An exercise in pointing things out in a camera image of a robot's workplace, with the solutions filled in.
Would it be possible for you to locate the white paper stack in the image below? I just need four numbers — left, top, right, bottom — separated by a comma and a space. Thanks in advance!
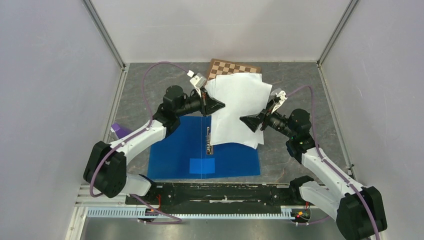
205, 72, 272, 149

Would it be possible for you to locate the purple cable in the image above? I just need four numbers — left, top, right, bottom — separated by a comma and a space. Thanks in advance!
286, 84, 382, 240
89, 61, 183, 226

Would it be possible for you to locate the purple stapler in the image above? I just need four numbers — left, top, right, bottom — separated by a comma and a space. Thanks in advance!
110, 122, 133, 139

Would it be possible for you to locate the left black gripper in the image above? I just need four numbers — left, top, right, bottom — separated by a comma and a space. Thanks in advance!
175, 87, 226, 118

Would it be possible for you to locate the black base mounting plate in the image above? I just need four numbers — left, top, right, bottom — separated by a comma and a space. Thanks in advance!
141, 182, 307, 214

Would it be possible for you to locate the wooden chessboard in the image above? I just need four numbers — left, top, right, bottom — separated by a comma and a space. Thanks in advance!
206, 58, 262, 81

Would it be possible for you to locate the grey slotted cable duct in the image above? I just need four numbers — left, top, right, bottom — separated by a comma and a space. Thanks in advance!
86, 207, 295, 220

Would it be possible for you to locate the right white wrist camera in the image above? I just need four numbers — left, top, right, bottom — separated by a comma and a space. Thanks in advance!
270, 88, 288, 113

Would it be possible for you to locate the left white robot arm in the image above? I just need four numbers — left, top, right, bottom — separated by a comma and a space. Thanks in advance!
83, 85, 226, 204

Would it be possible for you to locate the metal folder clip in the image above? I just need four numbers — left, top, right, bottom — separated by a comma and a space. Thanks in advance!
206, 126, 214, 156

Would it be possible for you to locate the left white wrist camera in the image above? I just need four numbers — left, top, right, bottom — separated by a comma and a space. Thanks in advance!
187, 70, 207, 96

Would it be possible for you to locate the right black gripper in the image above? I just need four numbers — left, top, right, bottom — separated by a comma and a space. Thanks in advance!
240, 98, 296, 139

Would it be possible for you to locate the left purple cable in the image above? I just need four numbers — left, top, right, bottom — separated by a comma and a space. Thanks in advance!
89, 61, 183, 226

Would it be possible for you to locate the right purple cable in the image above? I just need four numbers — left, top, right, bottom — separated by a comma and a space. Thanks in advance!
286, 84, 382, 240

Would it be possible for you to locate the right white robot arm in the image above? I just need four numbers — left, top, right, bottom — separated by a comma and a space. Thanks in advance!
239, 100, 388, 240

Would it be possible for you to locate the blue folder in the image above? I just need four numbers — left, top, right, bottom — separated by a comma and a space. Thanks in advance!
147, 116, 261, 180

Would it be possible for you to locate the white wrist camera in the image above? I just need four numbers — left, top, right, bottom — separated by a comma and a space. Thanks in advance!
270, 88, 288, 113
187, 70, 207, 96

